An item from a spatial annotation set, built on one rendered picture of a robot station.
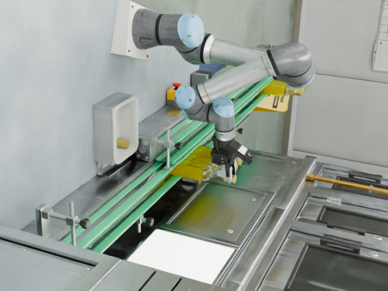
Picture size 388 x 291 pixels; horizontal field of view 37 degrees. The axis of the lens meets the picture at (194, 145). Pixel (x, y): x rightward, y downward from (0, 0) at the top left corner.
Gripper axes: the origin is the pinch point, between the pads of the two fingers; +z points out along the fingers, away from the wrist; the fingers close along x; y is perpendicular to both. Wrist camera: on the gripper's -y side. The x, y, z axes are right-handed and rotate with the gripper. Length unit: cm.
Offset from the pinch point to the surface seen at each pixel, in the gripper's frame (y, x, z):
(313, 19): 93, -556, 192
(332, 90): 56, -531, 282
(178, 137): 23.5, -2.5, -13.2
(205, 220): 5.4, 17.2, 8.8
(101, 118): 40, 23, -36
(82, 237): 26, 64, -21
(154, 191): 25.8, 17.9, -0.9
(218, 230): -1.9, 21.6, 7.6
